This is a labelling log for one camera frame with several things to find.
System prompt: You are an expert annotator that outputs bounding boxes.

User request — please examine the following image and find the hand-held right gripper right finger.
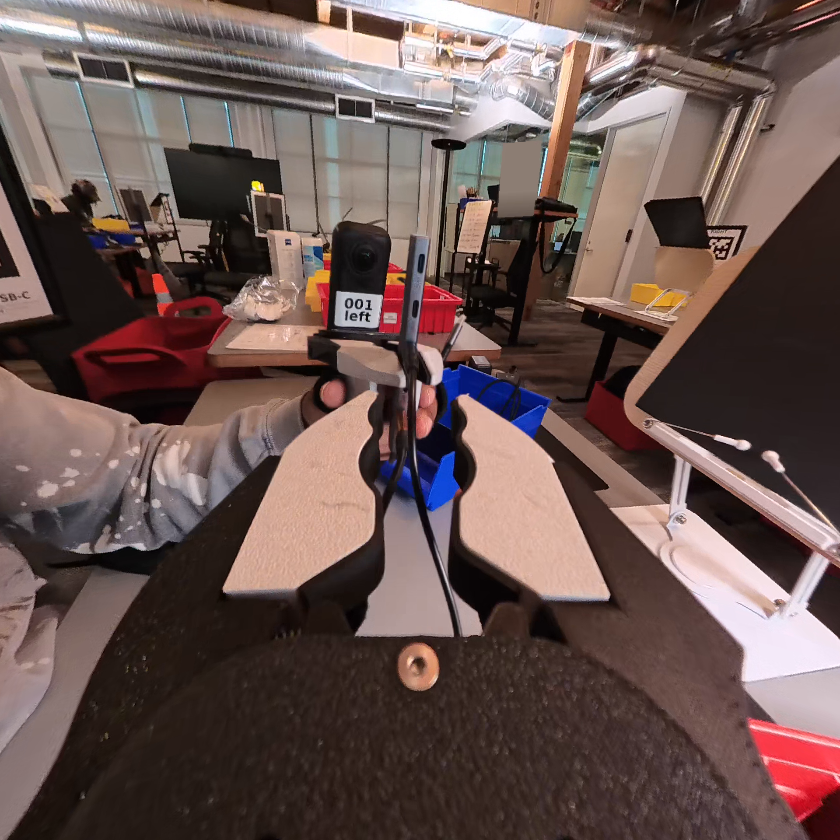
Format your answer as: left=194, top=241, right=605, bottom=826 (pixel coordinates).
left=448, top=394, right=613, bottom=603

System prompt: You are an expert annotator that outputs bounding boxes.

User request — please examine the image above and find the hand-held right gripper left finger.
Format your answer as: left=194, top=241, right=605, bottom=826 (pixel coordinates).
left=222, top=390, right=387, bottom=603

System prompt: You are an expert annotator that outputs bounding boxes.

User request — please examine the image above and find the short hub cable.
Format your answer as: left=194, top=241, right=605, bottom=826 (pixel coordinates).
left=402, top=348, right=464, bottom=639

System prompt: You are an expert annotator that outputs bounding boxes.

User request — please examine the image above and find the grey usb hub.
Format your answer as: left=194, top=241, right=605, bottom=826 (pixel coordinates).
left=407, top=234, right=433, bottom=352

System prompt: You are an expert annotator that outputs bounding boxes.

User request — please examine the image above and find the blue plastic bin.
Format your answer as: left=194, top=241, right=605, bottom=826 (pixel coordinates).
left=379, top=364, right=553, bottom=513

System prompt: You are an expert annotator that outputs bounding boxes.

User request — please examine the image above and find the red plastic bin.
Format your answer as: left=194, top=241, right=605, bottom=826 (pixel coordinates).
left=748, top=717, right=840, bottom=840

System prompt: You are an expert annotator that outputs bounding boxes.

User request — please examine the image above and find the person's left forearm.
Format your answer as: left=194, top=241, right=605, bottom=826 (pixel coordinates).
left=0, top=366, right=315, bottom=573

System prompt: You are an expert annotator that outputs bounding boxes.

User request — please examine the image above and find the person's left hand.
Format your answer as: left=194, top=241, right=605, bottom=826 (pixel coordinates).
left=320, top=379, right=439, bottom=441

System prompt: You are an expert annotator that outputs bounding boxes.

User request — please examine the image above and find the yellow plastic bin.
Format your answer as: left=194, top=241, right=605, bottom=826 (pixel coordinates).
left=304, top=268, right=411, bottom=315

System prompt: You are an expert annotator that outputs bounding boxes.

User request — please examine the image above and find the red ribbed crate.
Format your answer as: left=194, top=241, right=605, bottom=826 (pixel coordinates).
left=317, top=281, right=464, bottom=336

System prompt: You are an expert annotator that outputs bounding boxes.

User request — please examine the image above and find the white carton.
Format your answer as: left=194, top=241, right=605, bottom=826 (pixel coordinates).
left=266, top=230, right=304, bottom=296

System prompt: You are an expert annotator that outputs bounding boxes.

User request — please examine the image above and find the clear plastic bag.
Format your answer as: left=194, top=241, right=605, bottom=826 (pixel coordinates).
left=222, top=274, right=301, bottom=324

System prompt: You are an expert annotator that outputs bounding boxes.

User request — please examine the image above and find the black office chair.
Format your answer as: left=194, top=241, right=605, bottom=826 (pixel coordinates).
left=467, top=239, right=536, bottom=332
left=178, top=220, right=271, bottom=299

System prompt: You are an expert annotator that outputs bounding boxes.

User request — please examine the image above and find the small tablet screen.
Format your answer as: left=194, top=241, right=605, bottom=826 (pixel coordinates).
left=249, top=190, right=288, bottom=232

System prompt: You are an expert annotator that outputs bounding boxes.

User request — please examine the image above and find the white whiteboard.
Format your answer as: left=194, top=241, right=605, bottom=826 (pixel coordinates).
left=455, top=198, right=494, bottom=256

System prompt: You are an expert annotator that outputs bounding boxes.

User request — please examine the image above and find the red storage box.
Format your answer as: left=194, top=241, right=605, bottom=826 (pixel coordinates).
left=583, top=379, right=651, bottom=454

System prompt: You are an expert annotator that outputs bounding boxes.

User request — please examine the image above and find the black monitor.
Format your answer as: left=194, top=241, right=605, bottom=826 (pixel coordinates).
left=163, top=143, right=285, bottom=223

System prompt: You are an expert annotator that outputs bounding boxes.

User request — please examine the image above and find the black standing desk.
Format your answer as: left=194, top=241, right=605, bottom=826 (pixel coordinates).
left=489, top=196, right=580, bottom=347

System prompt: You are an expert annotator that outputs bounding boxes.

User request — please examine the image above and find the red felt tote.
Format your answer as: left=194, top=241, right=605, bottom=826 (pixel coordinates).
left=71, top=295, right=263, bottom=409

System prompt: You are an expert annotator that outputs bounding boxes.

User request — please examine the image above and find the small yellow box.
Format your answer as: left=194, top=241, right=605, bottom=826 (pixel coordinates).
left=629, top=281, right=689, bottom=309

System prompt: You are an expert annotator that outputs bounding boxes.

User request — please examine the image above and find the wooden pillar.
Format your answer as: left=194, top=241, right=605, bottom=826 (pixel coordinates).
left=525, top=39, right=593, bottom=316

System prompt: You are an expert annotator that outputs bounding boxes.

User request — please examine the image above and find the white door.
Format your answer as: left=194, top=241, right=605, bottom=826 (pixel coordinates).
left=572, top=113, right=672, bottom=301

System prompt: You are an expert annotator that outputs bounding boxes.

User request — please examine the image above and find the white metal stand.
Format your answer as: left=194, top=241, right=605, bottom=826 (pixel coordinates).
left=610, top=420, right=840, bottom=685

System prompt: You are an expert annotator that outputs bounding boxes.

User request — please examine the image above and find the small board on clear stand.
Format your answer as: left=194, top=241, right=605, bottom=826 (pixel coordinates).
left=643, top=196, right=718, bottom=317

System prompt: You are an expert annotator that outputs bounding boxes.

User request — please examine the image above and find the framed marker sign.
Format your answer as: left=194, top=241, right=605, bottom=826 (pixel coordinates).
left=705, top=224, right=750, bottom=262

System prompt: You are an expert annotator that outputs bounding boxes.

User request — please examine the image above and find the framed white sign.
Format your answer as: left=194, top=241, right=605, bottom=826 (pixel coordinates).
left=0, top=125, right=68, bottom=337

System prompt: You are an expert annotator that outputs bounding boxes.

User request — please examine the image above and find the silver air duct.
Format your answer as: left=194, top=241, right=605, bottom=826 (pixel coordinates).
left=0, top=0, right=480, bottom=132

